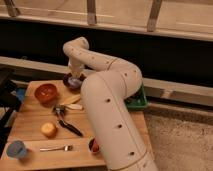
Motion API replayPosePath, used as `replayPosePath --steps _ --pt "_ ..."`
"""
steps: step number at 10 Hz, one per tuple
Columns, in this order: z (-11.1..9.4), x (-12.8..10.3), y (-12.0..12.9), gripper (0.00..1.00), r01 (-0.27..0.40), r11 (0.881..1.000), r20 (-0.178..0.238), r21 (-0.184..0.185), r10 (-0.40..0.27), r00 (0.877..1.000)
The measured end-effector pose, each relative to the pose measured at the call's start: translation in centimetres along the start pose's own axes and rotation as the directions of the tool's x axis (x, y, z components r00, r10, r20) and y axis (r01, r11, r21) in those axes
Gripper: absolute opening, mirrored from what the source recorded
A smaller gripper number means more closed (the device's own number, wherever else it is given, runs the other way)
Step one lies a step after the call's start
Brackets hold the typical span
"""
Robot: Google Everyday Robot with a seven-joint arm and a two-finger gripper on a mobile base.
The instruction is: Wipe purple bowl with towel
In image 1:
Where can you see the yellow orange fruit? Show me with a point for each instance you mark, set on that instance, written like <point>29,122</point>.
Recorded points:
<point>49,129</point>

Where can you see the light purple towel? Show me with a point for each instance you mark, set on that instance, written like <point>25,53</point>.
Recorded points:
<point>74,82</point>

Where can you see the black handled can opener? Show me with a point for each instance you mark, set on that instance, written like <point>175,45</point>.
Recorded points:
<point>60,111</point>

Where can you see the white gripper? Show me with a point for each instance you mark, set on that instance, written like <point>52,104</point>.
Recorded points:
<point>76,67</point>

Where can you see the black chair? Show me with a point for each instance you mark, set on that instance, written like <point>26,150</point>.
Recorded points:
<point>7,99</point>

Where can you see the purple bowl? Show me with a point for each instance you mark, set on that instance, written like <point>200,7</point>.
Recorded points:
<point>69,75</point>

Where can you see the blue cup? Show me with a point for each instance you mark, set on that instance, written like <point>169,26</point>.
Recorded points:
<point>16,149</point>

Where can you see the wooden spatula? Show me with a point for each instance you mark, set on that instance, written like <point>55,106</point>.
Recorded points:
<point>71,100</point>

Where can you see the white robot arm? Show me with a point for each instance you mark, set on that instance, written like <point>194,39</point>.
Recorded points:
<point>103,93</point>

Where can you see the blue object at table edge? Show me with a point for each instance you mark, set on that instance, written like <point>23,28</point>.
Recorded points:
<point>20,93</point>

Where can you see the green dish rack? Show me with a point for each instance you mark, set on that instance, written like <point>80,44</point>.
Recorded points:
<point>137,101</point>

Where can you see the silver fork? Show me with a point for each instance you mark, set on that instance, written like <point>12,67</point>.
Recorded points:
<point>64,148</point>

